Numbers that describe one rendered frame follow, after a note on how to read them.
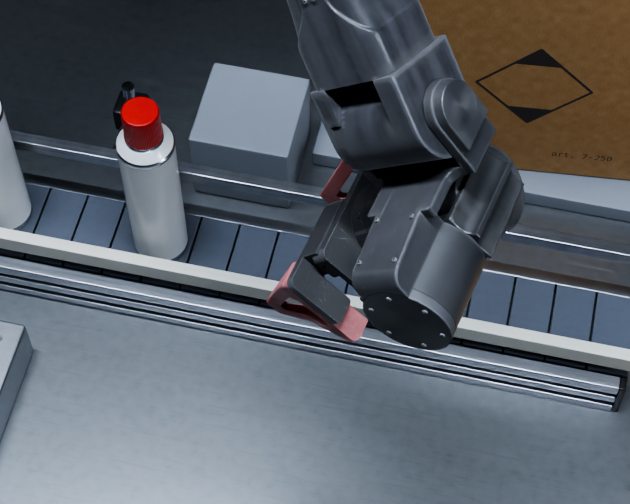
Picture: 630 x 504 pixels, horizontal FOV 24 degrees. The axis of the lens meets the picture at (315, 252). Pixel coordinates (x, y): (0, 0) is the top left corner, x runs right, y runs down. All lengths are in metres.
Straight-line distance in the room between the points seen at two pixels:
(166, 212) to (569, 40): 0.39
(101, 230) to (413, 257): 0.62
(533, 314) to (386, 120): 0.56
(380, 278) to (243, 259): 0.56
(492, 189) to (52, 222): 0.64
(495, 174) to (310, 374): 0.53
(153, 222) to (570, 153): 0.42
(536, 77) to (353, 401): 0.35
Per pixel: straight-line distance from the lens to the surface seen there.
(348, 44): 0.83
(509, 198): 0.90
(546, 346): 1.32
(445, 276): 0.85
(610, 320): 1.38
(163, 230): 1.34
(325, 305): 0.96
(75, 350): 1.41
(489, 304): 1.37
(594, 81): 1.38
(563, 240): 1.32
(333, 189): 1.06
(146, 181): 1.28
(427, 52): 0.85
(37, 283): 1.42
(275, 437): 1.35
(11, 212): 1.41
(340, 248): 0.94
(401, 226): 0.85
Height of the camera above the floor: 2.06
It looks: 58 degrees down
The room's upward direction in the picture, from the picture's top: straight up
